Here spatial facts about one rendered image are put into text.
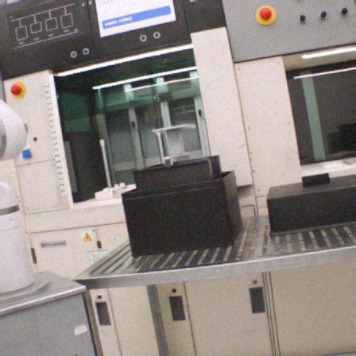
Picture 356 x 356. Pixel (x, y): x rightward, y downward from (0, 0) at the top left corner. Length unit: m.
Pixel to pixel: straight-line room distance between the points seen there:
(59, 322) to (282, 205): 0.62
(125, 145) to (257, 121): 1.17
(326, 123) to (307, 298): 0.77
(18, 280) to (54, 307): 0.11
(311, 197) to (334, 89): 0.94
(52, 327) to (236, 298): 0.84
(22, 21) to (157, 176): 0.93
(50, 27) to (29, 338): 1.19
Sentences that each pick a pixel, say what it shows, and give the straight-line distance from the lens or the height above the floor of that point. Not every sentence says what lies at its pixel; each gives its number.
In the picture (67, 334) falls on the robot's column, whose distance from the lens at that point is 1.10.
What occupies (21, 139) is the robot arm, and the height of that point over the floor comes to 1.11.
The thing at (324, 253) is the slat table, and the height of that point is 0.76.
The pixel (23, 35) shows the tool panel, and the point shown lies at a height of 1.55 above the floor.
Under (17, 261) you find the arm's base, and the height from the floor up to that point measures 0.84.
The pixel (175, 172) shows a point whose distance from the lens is 1.26.
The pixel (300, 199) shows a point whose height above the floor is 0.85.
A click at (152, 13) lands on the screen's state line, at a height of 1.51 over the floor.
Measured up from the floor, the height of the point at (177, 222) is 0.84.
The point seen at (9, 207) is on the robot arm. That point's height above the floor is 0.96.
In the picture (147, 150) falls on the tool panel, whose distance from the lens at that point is 2.63.
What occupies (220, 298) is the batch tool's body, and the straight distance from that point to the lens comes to 1.75.
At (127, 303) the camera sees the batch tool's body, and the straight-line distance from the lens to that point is 1.84.
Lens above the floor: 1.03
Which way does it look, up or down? 3 degrees down
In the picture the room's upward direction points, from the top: 9 degrees counter-clockwise
